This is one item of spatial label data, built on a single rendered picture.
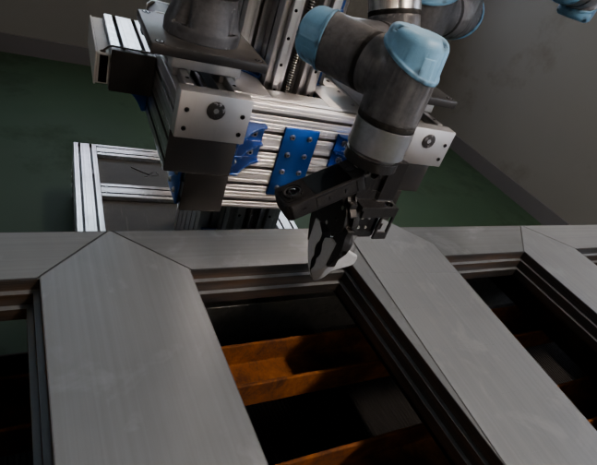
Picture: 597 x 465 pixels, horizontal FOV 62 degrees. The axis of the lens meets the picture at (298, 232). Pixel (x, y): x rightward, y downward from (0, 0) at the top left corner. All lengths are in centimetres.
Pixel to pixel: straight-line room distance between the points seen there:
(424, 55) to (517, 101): 367
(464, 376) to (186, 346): 36
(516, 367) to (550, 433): 10
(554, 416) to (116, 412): 54
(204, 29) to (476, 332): 71
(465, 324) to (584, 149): 310
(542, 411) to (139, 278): 55
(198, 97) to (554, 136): 331
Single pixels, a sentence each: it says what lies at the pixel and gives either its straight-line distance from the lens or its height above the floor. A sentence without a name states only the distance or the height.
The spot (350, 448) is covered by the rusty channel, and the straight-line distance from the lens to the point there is 75.
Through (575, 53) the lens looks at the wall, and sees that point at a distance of 404.
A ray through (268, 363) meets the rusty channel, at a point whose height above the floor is 68.
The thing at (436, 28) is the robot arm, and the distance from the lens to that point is 124.
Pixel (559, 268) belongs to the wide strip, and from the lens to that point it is 114.
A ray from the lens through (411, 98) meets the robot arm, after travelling 59.
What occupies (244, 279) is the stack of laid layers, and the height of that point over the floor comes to 85.
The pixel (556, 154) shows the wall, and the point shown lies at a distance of 395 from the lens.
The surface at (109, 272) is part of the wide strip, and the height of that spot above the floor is 87.
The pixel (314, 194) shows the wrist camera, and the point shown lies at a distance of 62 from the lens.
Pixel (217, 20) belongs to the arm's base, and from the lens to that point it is 102.
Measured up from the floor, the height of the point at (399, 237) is 87.
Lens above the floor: 130
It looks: 32 degrees down
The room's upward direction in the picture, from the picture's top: 20 degrees clockwise
